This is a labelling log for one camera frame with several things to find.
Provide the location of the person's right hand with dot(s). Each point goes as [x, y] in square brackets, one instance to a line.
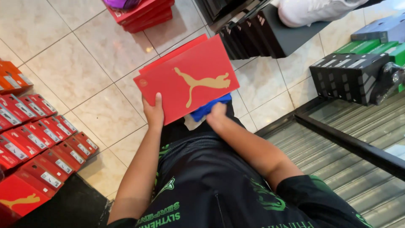
[216, 116]

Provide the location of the person's left hand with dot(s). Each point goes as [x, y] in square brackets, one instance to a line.
[153, 115]

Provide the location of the person's right fingers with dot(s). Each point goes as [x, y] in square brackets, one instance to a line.
[219, 107]

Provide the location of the blue cloth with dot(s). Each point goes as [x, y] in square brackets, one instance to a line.
[207, 107]

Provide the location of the red shoe box gold logo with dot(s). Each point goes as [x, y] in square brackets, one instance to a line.
[189, 79]

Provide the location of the white tissue paper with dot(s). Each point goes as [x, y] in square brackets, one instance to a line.
[191, 123]

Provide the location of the person's black printed clothing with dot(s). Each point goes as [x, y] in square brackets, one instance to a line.
[205, 186]

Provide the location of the row of black shoe boxes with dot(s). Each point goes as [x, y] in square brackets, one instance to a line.
[253, 34]

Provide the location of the small stack red boxes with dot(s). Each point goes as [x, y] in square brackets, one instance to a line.
[145, 15]

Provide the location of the black boxes with grey stripes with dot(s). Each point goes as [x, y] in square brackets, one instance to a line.
[345, 77]

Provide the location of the white sneaker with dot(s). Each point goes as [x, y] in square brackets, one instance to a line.
[313, 11]

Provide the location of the purple shoe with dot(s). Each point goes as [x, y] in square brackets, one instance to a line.
[121, 3]

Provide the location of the metal roller shutter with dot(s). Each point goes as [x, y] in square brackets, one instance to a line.
[348, 177]

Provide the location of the green shoe boxes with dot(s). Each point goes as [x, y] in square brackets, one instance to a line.
[373, 47]

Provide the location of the black shoe in plastic wrap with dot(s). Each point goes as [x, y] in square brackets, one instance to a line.
[387, 82]

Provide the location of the black floor mat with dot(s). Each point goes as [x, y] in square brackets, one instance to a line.
[66, 205]

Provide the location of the blue-grey shoe box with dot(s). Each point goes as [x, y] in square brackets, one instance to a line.
[382, 28]

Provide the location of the pile of red shoe boxes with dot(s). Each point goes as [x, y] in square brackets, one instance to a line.
[34, 145]

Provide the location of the orange shoe boxes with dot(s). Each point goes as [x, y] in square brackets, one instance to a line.
[12, 77]

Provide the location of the black door frame bar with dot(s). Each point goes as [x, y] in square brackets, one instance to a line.
[351, 142]

